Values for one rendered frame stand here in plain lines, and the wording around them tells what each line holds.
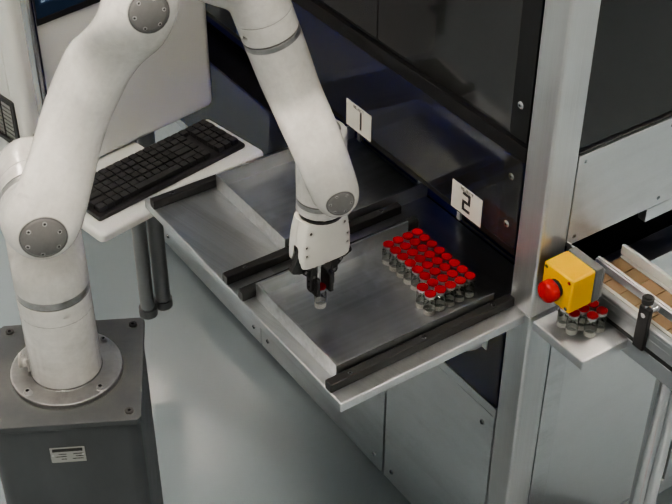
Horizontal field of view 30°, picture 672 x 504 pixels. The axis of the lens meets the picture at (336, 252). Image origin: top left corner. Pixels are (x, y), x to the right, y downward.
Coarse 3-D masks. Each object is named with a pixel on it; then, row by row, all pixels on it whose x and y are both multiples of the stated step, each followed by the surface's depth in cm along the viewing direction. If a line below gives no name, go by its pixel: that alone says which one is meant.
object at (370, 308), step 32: (352, 256) 237; (256, 288) 226; (288, 288) 230; (352, 288) 230; (384, 288) 230; (288, 320) 219; (320, 320) 223; (352, 320) 223; (384, 320) 223; (416, 320) 223; (448, 320) 220; (320, 352) 212; (352, 352) 216
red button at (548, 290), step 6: (540, 282) 212; (546, 282) 211; (552, 282) 211; (540, 288) 211; (546, 288) 210; (552, 288) 210; (558, 288) 210; (540, 294) 212; (546, 294) 210; (552, 294) 210; (558, 294) 210; (546, 300) 211; (552, 300) 211
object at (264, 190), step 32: (256, 160) 257; (288, 160) 262; (352, 160) 263; (224, 192) 252; (256, 192) 254; (288, 192) 254; (384, 192) 254; (416, 192) 251; (256, 224) 245; (288, 224) 245
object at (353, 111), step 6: (348, 102) 250; (348, 108) 251; (354, 108) 249; (360, 108) 247; (348, 114) 252; (354, 114) 250; (366, 114) 246; (348, 120) 253; (354, 120) 251; (366, 120) 247; (354, 126) 252; (366, 126) 248; (360, 132) 251; (366, 132) 249; (366, 138) 249
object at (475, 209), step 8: (456, 184) 228; (456, 192) 229; (456, 200) 230; (472, 200) 225; (480, 200) 223; (456, 208) 231; (472, 208) 226; (480, 208) 224; (472, 216) 227; (480, 216) 225; (480, 224) 226
